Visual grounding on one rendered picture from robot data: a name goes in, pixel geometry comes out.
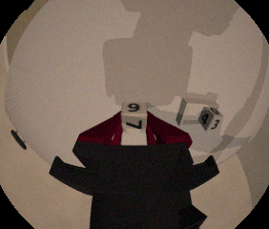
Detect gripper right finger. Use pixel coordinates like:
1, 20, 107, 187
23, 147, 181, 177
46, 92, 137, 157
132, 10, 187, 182
146, 111, 193, 149

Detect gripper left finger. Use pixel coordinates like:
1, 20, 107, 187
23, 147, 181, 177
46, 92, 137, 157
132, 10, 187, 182
76, 111, 122, 145

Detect white calendar cube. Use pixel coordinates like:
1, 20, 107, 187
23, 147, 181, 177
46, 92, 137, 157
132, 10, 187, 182
198, 107, 224, 132
120, 102, 147, 133

